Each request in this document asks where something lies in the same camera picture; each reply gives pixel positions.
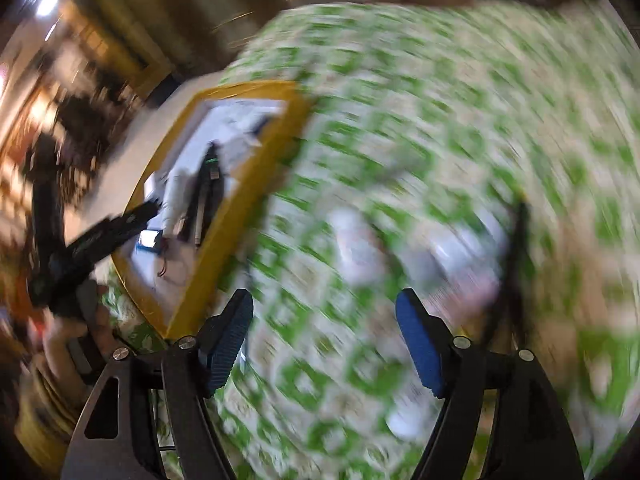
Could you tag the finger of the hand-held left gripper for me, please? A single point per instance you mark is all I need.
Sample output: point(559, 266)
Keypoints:
point(115, 235)

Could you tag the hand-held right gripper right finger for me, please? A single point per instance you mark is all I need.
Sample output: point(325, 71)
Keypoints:
point(420, 345)

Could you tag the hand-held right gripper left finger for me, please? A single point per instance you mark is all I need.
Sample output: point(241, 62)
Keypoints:
point(225, 352)

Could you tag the blue battery pack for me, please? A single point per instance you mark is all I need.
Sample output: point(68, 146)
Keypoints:
point(150, 239)

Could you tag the large white plastic bottle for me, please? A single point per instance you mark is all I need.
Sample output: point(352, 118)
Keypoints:
point(180, 200)

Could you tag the thick black marker pen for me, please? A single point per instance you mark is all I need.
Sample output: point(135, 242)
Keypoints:
point(197, 215)

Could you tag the black pen with green cap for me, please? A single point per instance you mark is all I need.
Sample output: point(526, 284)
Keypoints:
point(214, 180)

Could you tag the yellow-rimmed white tray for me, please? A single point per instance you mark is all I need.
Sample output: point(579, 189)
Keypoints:
point(235, 200)

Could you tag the person's left hand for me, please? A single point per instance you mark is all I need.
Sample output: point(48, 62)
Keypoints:
point(75, 355)

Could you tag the small white bottle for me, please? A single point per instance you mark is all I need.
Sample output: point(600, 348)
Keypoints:
point(410, 420)

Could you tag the white bottle with red label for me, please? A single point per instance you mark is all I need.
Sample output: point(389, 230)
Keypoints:
point(360, 245)

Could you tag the bright lamp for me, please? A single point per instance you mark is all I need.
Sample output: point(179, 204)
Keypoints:
point(47, 3)

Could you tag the green printed blanket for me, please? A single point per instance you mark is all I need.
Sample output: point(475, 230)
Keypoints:
point(400, 85)

